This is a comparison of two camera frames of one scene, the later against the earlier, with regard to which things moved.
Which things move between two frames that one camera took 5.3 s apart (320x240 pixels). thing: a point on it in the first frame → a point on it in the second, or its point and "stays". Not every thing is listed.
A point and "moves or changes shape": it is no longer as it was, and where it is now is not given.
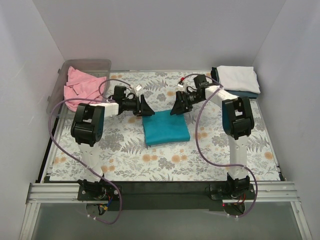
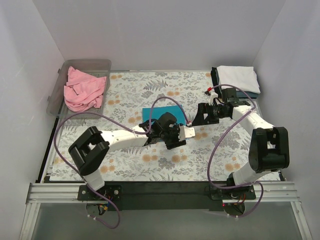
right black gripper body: (185, 100) → (207, 113)
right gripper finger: (177, 109) → (203, 108)
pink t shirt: (80, 85) stays
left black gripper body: (140, 105) → (172, 136)
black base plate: (165, 195) stays
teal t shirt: (162, 127) moves or changes shape
